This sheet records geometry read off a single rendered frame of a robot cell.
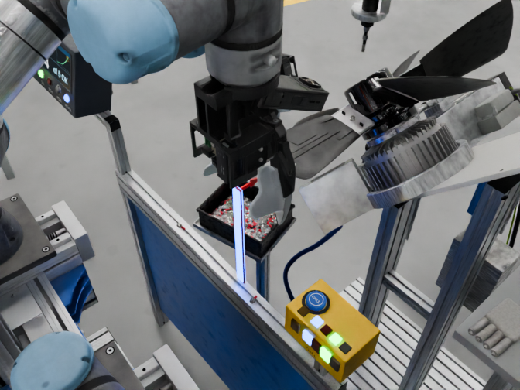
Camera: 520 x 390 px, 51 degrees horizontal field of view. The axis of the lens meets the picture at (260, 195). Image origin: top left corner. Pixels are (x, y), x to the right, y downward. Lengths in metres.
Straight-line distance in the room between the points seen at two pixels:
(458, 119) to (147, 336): 1.47
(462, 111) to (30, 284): 1.13
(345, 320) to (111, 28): 0.80
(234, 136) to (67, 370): 0.43
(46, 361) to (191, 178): 2.07
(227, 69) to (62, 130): 2.80
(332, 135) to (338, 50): 2.58
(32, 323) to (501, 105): 1.22
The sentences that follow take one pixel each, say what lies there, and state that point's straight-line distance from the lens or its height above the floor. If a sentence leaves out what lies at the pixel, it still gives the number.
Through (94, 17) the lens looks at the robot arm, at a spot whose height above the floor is 1.80.
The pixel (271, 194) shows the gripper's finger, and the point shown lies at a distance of 0.64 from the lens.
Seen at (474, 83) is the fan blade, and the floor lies 1.40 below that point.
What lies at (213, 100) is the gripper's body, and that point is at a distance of 0.54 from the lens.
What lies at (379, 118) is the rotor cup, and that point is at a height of 1.18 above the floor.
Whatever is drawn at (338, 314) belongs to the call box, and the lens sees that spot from 1.09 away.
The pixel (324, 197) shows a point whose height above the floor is 1.00.
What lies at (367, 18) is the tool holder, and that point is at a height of 1.46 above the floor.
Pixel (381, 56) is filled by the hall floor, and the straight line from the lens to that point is 3.80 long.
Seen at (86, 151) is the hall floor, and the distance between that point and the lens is 3.12.
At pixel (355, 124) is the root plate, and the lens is 1.30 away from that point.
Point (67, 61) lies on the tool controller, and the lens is 1.50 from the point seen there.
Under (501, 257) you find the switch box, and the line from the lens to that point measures 1.57.
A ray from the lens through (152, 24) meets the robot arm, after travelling 0.42.
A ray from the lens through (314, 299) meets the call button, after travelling 1.09.
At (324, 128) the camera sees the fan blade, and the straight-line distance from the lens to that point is 1.27.
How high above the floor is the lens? 1.99
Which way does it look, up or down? 47 degrees down
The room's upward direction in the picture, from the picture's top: straight up
